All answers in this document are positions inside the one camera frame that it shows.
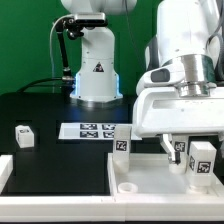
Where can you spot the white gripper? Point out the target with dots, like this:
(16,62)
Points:
(159,109)

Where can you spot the white square table top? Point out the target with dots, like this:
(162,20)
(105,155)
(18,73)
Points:
(148,174)

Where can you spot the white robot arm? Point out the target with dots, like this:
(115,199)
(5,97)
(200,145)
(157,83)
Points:
(188,33)

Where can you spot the white marker tag plate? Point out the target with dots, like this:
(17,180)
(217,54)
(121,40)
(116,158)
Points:
(87,131)

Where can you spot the white U-shaped boundary fence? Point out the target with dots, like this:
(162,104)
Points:
(118,207)

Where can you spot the black camera on mount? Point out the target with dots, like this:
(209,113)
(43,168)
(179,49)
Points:
(75,23)

